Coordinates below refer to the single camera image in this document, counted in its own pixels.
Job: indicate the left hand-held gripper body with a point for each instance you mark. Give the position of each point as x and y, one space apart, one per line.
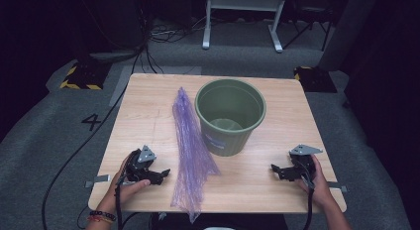
138 169

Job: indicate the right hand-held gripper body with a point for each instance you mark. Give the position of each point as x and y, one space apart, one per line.
303 169

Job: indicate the purple plastic bag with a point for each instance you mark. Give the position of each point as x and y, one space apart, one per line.
191 150

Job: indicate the green plastic bin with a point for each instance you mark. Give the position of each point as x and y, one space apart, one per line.
228 140

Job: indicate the person's right hand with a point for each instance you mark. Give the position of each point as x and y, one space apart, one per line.
319 190

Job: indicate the person's left hand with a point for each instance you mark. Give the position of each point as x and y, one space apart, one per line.
120 193

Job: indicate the grey tape strip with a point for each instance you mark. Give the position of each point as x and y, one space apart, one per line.
340 187
99 179

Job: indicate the person's dark clothing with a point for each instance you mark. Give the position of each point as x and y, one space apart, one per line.
231 221

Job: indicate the black yellow striped base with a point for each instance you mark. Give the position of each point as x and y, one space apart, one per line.
84 76
315 79

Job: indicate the black equipment stand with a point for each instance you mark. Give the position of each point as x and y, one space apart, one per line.
112 28

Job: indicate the grey curtain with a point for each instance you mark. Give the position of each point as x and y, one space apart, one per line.
346 31

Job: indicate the black tripod stand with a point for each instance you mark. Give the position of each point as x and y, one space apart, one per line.
310 23

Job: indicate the white metal stand frame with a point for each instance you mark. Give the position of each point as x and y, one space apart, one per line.
244 2

